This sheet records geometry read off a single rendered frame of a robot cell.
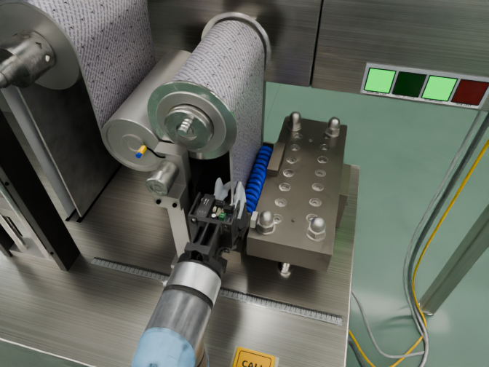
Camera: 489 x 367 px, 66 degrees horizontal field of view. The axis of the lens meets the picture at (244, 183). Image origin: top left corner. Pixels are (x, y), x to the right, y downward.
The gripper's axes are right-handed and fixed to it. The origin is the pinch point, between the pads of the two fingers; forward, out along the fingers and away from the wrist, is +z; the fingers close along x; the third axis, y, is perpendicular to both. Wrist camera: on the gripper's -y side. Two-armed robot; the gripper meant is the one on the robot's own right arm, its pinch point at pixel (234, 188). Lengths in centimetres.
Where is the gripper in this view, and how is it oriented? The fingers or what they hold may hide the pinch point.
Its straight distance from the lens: 71.4
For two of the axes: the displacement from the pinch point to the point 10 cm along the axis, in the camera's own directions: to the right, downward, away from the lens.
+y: 0.0, -7.0, -7.2
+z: 2.5, -6.9, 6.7
